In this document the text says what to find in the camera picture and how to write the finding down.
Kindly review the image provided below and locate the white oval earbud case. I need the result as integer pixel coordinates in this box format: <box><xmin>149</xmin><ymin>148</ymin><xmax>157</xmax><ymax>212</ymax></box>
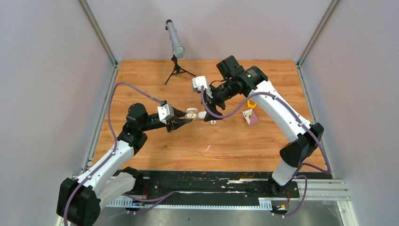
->
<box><xmin>198</xmin><ymin>111</ymin><xmax>207</xmax><ymax>120</ymax></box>

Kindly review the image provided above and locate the yellow triangular plastic frame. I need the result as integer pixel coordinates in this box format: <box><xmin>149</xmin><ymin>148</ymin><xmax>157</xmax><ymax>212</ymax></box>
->
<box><xmin>247</xmin><ymin>100</ymin><xmax>257</xmax><ymax>109</ymax></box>

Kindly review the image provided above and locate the white gold-trimmed earbud case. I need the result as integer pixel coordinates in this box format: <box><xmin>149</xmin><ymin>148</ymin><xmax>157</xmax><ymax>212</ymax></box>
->
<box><xmin>184</xmin><ymin>107</ymin><xmax>199</xmax><ymax>120</ymax></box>

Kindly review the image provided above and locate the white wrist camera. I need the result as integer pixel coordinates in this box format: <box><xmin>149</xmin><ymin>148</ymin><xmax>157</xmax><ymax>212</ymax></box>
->
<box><xmin>192</xmin><ymin>76</ymin><xmax>213</xmax><ymax>99</ymax></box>
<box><xmin>157</xmin><ymin>104</ymin><xmax>175</xmax><ymax>124</ymax></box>

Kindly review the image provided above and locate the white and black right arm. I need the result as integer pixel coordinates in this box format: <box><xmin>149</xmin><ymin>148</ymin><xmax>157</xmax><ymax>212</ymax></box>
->
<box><xmin>192</xmin><ymin>56</ymin><xmax>324</xmax><ymax>197</ymax></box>

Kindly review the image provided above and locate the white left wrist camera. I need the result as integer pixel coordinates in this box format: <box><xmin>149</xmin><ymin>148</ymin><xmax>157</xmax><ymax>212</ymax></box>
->
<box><xmin>157</xmin><ymin>104</ymin><xmax>175</xmax><ymax>124</ymax></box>

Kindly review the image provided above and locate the black microphone tripod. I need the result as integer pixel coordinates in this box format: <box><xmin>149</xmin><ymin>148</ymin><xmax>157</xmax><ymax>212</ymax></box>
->
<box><xmin>164</xmin><ymin>55</ymin><xmax>196</xmax><ymax>85</ymax></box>

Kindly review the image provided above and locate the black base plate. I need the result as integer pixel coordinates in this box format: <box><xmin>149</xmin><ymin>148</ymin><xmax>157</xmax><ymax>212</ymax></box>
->
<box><xmin>128</xmin><ymin>170</ymin><xmax>300</xmax><ymax>206</ymax></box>

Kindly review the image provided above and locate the white cable duct strip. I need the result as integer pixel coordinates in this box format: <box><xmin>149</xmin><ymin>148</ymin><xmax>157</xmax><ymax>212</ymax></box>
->
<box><xmin>106</xmin><ymin>196</ymin><xmax>273</xmax><ymax>211</ymax></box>

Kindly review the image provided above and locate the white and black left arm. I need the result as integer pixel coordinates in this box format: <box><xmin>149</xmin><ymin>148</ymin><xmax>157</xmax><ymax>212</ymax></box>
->
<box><xmin>56</xmin><ymin>103</ymin><xmax>199</xmax><ymax>226</ymax></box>

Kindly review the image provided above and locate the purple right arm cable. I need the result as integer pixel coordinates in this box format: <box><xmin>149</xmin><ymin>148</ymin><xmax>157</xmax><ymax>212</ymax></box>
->
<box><xmin>200</xmin><ymin>86</ymin><xmax>332</xmax><ymax>218</ymax></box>

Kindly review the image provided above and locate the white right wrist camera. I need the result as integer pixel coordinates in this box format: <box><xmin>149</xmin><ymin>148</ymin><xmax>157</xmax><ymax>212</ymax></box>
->
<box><xmin>192</xmin><ymin>76</ymin><xmax>213</xmax><ymax>99</ymax></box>

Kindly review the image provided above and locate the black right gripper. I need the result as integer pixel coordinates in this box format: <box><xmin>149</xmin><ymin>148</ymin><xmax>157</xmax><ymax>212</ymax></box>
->
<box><xmin>200</xmin><ymin>79</ymin><xmax>236</xmax><ymax>122</ymax></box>

